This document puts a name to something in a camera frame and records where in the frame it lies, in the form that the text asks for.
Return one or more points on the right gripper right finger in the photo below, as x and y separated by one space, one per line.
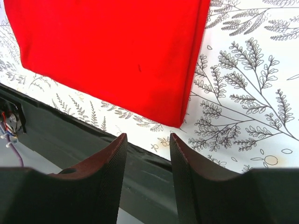
207 193

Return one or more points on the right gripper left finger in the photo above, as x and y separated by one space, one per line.
86 193

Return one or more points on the red t shirt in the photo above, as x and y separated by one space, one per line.
136 54

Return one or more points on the floral table cloth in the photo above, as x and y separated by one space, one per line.
243 110

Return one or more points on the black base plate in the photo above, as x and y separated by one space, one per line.
147 190

